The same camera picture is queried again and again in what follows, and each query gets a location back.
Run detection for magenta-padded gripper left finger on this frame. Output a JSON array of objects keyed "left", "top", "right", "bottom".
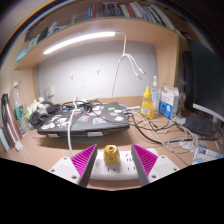
[{"left": 49, "top": 143, "right": 99, "bottom": 188}]

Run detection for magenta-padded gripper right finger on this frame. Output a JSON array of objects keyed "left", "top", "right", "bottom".
[{"left": 130, "top": 143, "right": 181, "bottom": 186}]

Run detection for yellow charger block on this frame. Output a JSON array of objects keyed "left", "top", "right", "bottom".
[{"left": 103, "top": 144, "right": 121, "bottom": 165}]

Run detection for white power strip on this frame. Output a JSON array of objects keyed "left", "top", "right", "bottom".
[{"left": 88, "top": 148, "right": 161, "bottom": 182}]

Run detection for dark sticker-covered laptop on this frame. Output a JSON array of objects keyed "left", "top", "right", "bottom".
[{"left": 36, "top": 102, "right": 131, "bottom": 138}]

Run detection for yellow squeeze bottle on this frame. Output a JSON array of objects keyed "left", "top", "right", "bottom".
[{"left": 140, "top": 86, "right": 155, "bottom": 120}]

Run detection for blue and white carton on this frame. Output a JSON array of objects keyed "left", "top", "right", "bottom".
[{"left": 158, "top": 85, "right": 181, "bottom": 120}]

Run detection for black headphones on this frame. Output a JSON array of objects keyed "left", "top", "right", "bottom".
[{"left": 29, "top": 100, "right": 60, "bottom": 130}]

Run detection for black fabric pouch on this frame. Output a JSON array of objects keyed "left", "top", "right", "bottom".
[{"left": 183, "top": 115, "right": 216, "bottom": 137}]

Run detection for clear pump sanitizer bottle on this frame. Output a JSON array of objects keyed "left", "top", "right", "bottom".
[{"left": 150, "top": 75, "right": 162, "bottom": 105}]

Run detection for clear plastic water bottle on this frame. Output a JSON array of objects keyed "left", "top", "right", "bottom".
[{"left": 12, "top": 80, "right": 30, "bottom": 136}]

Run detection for dark computer monitor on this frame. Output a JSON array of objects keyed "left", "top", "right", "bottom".
[{"left": 181, "top": 38, "right": 224, "bottom": 124}]

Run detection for white led light bar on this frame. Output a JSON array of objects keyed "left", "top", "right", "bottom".
[{"left": 42, "top": 31, "right": 117, "bottom": 56}]

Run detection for row of books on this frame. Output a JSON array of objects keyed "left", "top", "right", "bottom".
[{"left": 87, "top": 1, "right": 175, "bottom": 32}]

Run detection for long black cable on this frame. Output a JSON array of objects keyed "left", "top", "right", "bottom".
[{"left": 124, "top": 111, "right": 224, "bottom": 148}]

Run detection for white power strip cable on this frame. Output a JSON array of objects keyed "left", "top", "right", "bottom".
[{"left": 66, "top": 95, "right": 80, "bottom": 159}]

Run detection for white charging cable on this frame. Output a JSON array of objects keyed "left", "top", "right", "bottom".
[{"left": 133, "top": 118, "right": 201, "bottom": 164}]

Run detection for white hanging multi-head cable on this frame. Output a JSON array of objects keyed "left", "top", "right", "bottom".
[{"left": 110, "top": 31, "right": 147, "bottom": 98}]

